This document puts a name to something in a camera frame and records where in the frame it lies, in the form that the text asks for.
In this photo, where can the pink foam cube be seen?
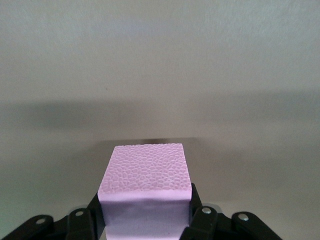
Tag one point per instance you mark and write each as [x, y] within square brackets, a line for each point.
[147, 175]

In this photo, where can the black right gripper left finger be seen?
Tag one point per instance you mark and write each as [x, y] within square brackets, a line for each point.
[80, 225]

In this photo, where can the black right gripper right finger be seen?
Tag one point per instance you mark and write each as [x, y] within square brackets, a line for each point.
[207, 225]

